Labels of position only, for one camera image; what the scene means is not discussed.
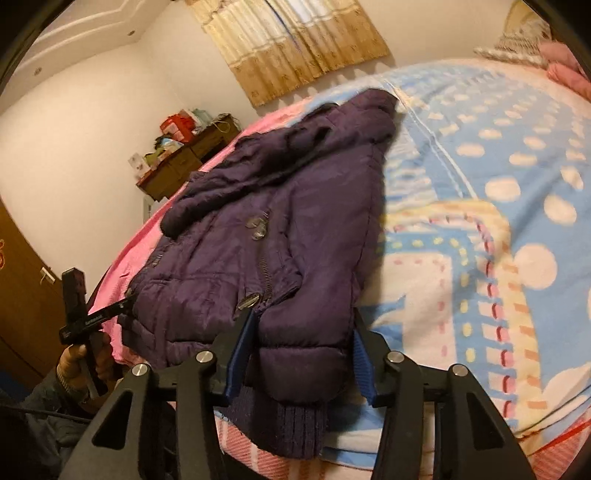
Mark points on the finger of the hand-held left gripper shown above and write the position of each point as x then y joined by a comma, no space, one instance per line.
117,307

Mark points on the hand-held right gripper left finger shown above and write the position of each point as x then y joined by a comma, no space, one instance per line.
240,362

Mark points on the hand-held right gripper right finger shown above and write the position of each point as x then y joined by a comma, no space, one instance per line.
364,367

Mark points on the purple quilted jacket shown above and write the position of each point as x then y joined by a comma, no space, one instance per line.
300,207

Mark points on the person's left forearm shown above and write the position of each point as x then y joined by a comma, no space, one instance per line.
41,429

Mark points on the person's left hand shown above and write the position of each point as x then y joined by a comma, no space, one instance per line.
74,362

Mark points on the brown wooden wardrobe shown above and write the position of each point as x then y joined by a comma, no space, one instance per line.
23,286

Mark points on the red plaid mattress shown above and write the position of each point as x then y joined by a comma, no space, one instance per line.
277,464

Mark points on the green cloth bundle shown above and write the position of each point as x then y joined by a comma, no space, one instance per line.
156,157

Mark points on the brown wooden desk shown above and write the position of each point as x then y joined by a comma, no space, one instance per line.
184,166

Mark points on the red gift box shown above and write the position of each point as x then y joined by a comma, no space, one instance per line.
178,127

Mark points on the light blue bag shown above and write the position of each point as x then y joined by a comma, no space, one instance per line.
201,117

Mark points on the bed with pink-blue cover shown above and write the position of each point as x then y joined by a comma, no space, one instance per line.
508,184

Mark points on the beige patterned window curtain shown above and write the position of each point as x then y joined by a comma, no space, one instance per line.
286,50

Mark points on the patterned pillow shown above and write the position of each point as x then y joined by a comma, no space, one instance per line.
512,48

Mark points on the pink folded blanket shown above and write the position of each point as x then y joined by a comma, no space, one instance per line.
565,64

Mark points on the cream wooden headboard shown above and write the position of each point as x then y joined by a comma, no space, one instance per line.
526,18

